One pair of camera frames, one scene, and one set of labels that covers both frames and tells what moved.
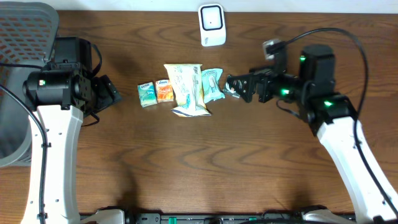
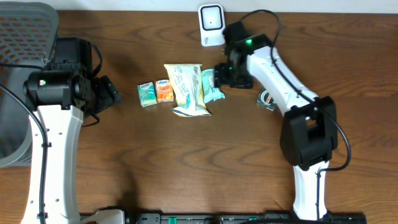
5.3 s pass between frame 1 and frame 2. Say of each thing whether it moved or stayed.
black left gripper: stayed
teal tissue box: stayed
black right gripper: moved
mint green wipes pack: stayed
